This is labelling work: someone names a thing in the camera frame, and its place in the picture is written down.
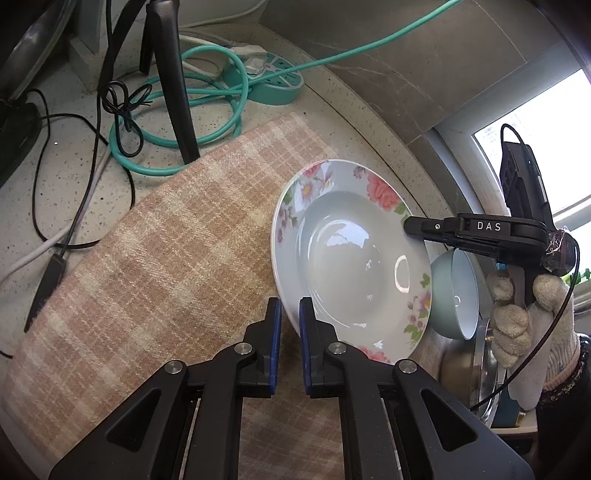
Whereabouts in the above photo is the white cable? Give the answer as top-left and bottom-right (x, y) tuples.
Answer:
(0, 143), (114, 278)

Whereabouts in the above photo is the plate with large pink flowers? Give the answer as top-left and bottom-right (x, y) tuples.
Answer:
(270, 159), (433, 366)

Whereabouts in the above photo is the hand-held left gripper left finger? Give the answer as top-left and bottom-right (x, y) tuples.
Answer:
(48, 298), (283, 480)

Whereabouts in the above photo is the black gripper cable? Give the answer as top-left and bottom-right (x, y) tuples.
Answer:
(471, 124), (581, 409)

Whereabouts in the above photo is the teal cable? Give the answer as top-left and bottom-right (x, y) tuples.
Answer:
(108, 0), (462, 177)

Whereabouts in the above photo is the black power cable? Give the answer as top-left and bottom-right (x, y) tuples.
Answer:
(23, 0), (155, 334)

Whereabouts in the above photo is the light blue bowl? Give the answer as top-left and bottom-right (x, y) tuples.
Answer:
(429, 248), (481, 341)

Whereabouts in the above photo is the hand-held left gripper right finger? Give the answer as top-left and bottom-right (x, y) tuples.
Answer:
(298, 296), (536, 480)

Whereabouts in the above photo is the person's right forearm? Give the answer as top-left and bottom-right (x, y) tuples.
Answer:
(536, 335), (591, 467)

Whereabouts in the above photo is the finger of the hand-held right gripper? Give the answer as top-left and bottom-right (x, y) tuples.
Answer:
(403, 215), (460, 241)
(434, 237), (502, 263)

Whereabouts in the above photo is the white plug with cable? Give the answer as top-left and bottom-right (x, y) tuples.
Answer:
(178, 31), (269, 75)

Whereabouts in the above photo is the black power adapter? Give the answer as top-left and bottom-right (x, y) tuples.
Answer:
(0, 98), (41, 188)

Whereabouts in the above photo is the steel pot lid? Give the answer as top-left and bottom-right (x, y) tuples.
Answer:
(0, 0), (77, 100)

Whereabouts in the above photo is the teal power strip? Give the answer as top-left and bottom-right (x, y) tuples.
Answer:
(221, 50), (305, 106)

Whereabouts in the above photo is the person's right hand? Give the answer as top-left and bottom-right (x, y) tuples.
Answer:
(488, 269), (581, 409)

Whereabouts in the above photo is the white framed window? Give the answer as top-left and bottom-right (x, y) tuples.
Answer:
(471, 69), (591, 222)

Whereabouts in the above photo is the beige plaid cloth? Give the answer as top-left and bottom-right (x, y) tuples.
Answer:
(0, 111), (462, 480)

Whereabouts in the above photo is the stainless steel bowl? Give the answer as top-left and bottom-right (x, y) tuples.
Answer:
(438, 318), (504, 423)

